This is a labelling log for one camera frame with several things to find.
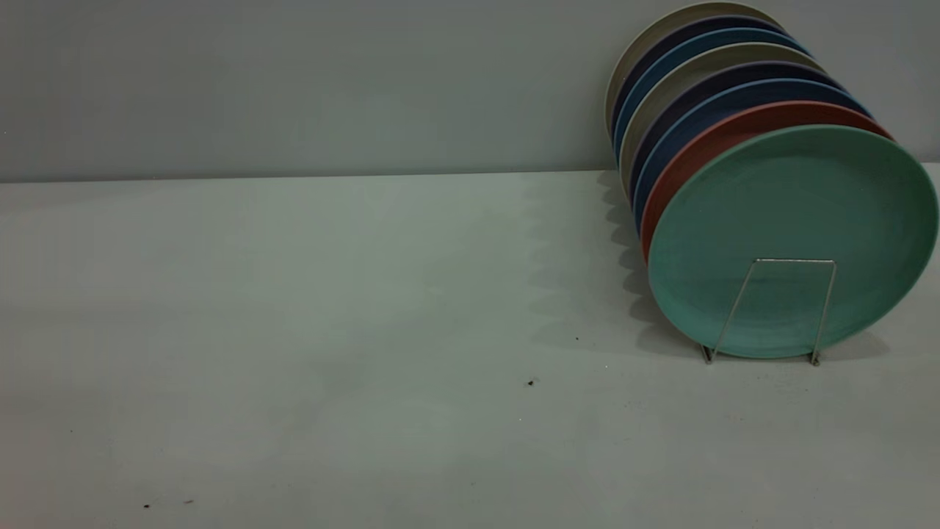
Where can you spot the green round plate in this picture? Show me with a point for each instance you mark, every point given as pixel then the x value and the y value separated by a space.
pixel 793 206

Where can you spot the pink round plate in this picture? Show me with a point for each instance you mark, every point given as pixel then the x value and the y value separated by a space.
pixel 690 150

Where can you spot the blue round plate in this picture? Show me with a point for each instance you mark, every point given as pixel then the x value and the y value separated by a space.
pixel 698 48
pixel 698 114

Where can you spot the dark purple round plate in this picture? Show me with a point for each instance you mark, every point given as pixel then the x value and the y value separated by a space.
pixel 712 84
pixel 675 38

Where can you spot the beige round plate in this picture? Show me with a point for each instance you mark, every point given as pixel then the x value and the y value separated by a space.
pixel 661 29
pixel 705 66

